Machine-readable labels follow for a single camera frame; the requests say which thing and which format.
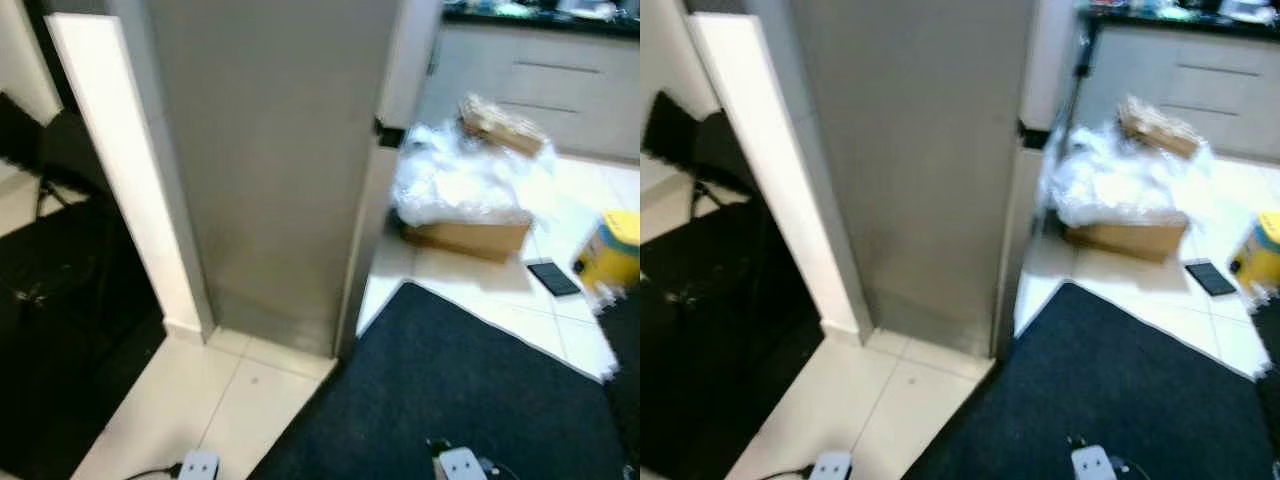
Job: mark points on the stainless steel fridge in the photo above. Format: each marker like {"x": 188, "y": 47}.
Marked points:
{"x": 270, "y": 170}
{"x": 920, "y": 170}

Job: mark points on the yellow box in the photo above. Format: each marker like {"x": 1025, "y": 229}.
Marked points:
{"x": 612, "y": 255}
{"x": 1260, "y": 255}

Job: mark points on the black tablet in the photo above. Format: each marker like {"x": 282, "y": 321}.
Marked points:
{"x": 1211, "y": 277}
{"x": 553, "y": 277}

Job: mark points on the black foam puzzle mat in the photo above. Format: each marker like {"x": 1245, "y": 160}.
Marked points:
{"x": 625, "y": 380}
{"x": 1270, "y": 390}

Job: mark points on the grey kitchen drawer cabinet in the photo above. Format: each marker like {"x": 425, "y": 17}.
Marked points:
{"x": 560, "y": 100}
{"x": 1210, "y": 100}

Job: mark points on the brown cardboard box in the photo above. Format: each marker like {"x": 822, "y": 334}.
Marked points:
{"x": 470, "y": 240}
{"x": 1130, "y": 240}

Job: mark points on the brown wrapped package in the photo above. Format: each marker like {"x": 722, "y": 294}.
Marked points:
{"x": 500, "y": 125}
{"x": 1160, "y": 128}

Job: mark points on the clear plastic wrap bundle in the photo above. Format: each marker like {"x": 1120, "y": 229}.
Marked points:
{"x": 1105, "y": 180}
{"x": 450, "y": 180}

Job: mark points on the black kitchen countertop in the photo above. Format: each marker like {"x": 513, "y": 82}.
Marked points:
{"x": 1180, "y": 20}
{"x": 540, "y": 20}

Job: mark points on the dark blue floor mat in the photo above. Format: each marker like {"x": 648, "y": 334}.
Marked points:
{"x": 1090, "y": 390}
{"x": 440, "y": 390}

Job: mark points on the white door frame post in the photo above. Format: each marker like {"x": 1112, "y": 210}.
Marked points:
{"x": 125, "y": 170}
{"x": 775, "y": 170}

